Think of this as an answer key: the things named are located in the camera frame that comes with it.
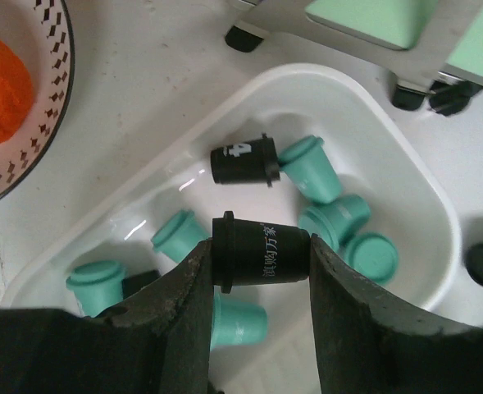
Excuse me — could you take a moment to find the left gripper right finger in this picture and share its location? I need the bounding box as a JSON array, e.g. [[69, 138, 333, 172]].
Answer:
[[309, 236, 483, 393]]

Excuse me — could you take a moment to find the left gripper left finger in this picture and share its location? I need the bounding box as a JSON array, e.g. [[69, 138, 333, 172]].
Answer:
[[0, 241, 213, 393]]

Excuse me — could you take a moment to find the teal capsule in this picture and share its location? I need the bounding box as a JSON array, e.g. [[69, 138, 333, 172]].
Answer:
[[343, 232, 399, 285], [278, 135, 343, 204], [151, 209, 210, 263], [66, 260, 126, 317], [210, 292, 268, 350], [298, 195, 371, 251]]

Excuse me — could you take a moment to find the white storage basket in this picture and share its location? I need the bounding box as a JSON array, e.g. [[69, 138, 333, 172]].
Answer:
[[1, 64, 460, 313]]

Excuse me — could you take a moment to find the right orange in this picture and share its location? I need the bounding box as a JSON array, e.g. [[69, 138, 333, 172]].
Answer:
[[0, 40, 34, 144]]

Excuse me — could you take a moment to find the green cutting board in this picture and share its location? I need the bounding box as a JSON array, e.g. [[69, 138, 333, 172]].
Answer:
[[304, 1, 483, 85]]

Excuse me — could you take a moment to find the fruit bowl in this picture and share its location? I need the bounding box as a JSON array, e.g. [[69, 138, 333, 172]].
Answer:
[[0, 0, 75, 200]]

